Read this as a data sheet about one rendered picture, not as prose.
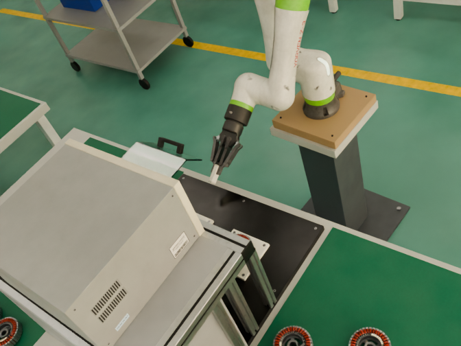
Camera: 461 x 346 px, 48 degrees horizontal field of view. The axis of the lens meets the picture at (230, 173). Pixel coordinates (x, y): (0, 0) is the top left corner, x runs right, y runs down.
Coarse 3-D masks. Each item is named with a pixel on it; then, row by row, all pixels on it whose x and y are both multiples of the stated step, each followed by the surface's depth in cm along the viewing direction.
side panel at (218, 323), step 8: (216, 312) 127; (224, 312) 131; (208, 320) 128; (216, 320) 131; (224, 320) 133; (200, 328) 126; (208, 328) 129; (216, 328) 132; (224, 328) 133; (232, 328) 136; (200, 336) 127; (208, 336) 130; (216, 336) 133; (224, 336) 137; (232, 336) 137; (240, 336) 141; (192, 344) 125; (200, 344) 128; (208, 344) 131; (216, 344) 134; (224, 344) 138; (232, 344) 140; (240, 344) 143
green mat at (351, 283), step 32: (320, 256) 165; (352, 256) 162; (384, 256) 159; (320, 288) 158; (352, 288) 155; (384, 288) 152; (416, 288) 149; (448, 288) 147; (288, 320) 154; (320, 320) 151; (352, 320) 148; (384, 320) 146; (416, 320) 143; (448, 320) 141
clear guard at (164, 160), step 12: (144, 144) 178; (156, 144) 184; (132, 156) 175; (144, 156) 174; (156, 156) 172; (168, 156) 170; (180, 156) 170; (192, 156) 175; (156, 168) 168; (168, 168) 166
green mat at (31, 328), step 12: (96, 144) 239; (108, 144) 236; (120, 156) 228; (0, 300) 190; (12, 312) 184; (24, 312) 183; (24, 324) 179; (36, 324) 178; (24, 336) 176; (36, 336) 174
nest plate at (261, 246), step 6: (246, 234) 175; (252, 240) 173; (258, 240) 172; (258, 246) 171; (264, 246) 170; (258, 252) 169; (264, 252) 169; (246, 270) 166; (240, 276) 165; (246, 276) 164
